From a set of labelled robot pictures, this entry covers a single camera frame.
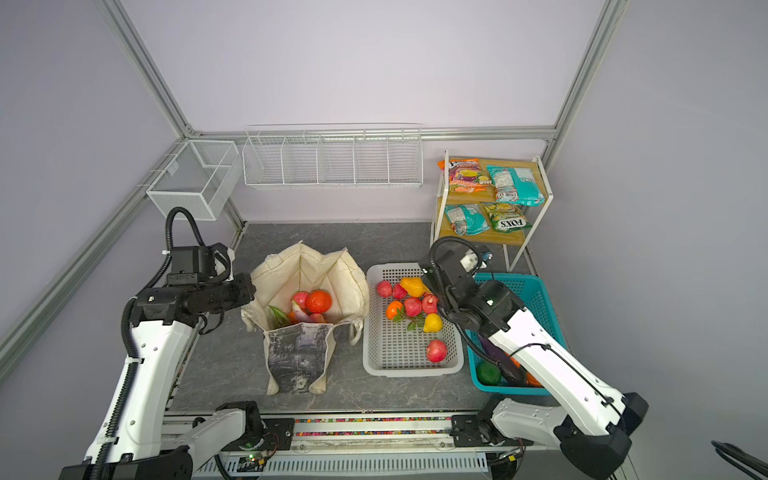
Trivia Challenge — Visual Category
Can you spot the teal snack bag top shelf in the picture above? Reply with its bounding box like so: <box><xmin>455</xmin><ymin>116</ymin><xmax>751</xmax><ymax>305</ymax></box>
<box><xmin>487</xmin><ymin>165</ymin><xmax>545</xmax><ymax>207</ymax></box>

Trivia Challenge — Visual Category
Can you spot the teal snack bag shelf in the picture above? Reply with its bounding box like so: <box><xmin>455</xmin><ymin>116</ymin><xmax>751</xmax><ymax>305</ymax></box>
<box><xmin>445</xmin><ymin>204</ymin><xmax>490</xmax><ymax>237</ymax></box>
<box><xmin>487</xmin><ymin>165</ymin><xmax>545</xmax><ymax>207</ymax></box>

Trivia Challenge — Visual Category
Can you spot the light purple striped eggplant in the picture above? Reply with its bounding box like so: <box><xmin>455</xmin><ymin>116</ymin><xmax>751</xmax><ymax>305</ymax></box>
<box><xmin>291</xmin><ymin>301</ymin><xmax>313</xmax><ymax>323</ymax></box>

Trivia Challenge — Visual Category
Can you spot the cream canvas grocery bag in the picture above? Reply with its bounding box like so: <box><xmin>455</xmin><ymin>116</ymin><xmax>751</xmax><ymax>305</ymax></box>
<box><xmin>241</xmin><ymin>242</ymin><xmax>370</xmax><ymax>395</ymax></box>

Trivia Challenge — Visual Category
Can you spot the red tomato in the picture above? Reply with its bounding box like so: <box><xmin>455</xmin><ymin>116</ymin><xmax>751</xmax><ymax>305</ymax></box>
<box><xmin>306</xmin><ymin>290</ymin><xmax>333</xmax><ymax>314</ymax></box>

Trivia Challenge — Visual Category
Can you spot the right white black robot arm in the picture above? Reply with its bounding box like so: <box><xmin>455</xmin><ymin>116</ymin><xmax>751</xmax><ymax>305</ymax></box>
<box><xmin>419</xmin><ymin>237</ymin><xmax>649</xmax><ymax>479</ymax></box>

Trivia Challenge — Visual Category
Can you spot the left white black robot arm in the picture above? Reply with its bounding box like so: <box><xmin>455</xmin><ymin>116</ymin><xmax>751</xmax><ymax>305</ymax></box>
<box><xmin>60</xmin><ymin>206</ymin><xmax>283</xmax><ymax>479</ymax></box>

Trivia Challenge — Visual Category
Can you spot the teal snack bag lower shelf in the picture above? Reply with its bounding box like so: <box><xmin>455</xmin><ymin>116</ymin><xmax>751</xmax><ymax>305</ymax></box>
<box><xmin>445</xmin><ymin>204</ymin><xmax>490</xmax><ymax>237</ymax></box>

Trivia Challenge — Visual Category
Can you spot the green Foxs candy bag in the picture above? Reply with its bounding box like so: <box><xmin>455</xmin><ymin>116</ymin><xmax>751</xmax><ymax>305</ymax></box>
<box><xmin>483</xmin><ymin>203</ymin><xmax>531</xmax><ymax>233</ymax></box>

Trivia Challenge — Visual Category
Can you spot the orange snack bag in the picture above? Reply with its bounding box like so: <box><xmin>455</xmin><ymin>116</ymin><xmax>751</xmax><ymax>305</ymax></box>
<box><xmin>437</xmin><ymin>159</ymin><xmax>492</xmax><ymax>193</ymax></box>

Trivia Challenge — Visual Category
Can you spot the yellow pear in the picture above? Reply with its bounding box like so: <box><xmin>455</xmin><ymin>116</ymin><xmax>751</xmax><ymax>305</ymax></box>
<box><xmin>399</xmin><ymin>277</ymin><xmax>429</xmax><ymax>298</ymax></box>

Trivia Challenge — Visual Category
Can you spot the yellow lemon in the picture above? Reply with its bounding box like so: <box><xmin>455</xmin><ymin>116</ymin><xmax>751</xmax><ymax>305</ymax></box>
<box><xmin>423</xmin><ymin>313</ymin><xmax>443</xmax><ymax>333</ymax></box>

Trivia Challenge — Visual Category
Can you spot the leafy red twig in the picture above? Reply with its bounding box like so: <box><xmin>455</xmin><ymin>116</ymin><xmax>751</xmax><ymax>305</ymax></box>
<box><xmin>394</xmin><ymin>312</ymin><xmax>426</xmax><ymax>331</ymax></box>

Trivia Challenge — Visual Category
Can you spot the small orange tangerine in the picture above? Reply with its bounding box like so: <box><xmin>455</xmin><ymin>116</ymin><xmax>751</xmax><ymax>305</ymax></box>
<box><xmin>386</xmin><ymin>300</ymin><xmax>405</xmax><ymax>322</ymax></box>

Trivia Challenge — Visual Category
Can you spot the white wooden two-tier shelf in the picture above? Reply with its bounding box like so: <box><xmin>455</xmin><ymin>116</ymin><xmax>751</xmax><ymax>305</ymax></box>
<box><xmin>428</xmin><ymin>150</ymin><xmax>554</xmax><ymax>272</ymax></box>

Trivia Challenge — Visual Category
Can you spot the teal plastic vegetable basket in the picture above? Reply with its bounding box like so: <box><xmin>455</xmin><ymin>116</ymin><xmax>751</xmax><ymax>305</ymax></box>
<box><xmin>467</xmin><ymin>273</ymin><xmax>567</xmax><ymax>397</ymax></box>

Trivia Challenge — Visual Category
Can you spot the white plastic fruit basket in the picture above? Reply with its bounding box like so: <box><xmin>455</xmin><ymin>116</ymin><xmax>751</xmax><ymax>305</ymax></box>
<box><xmin>363</xmin><ymin>263</ymin><xmax>464</xmax><ymax>378</ymax></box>

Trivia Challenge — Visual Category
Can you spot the green avocado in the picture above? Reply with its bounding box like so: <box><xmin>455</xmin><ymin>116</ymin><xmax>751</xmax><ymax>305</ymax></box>
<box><xmin>475</xmin><ymin>361</ymin><xmax>502</xmax><ymax>386</ymax></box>

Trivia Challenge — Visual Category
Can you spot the small white mesh basket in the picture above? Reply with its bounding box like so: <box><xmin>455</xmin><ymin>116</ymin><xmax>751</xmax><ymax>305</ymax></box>
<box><xmin>147</xmin><ymin>140</ymin><xmax>243</xmax><ymax>221</ymax></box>

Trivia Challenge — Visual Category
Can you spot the orange bell pepper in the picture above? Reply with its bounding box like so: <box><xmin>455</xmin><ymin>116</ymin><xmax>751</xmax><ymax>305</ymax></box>
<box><xmin>525</xmin><ymin>371</ymin><xmax>543</xmax><ymax>388</ymax></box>

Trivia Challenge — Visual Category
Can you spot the long white wire basket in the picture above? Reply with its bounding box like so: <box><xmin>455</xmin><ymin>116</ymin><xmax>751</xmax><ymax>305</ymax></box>
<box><xmin>241</xmin><ymin>123</ymin><xmax>424</xmax><ymax>188</ymax></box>

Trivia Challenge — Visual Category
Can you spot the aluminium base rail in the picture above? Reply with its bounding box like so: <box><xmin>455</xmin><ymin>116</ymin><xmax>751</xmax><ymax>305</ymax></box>
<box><xmin>152</xmin><ymin>410</ymin><xmax>625</xmax><ymax>480</ymax></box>

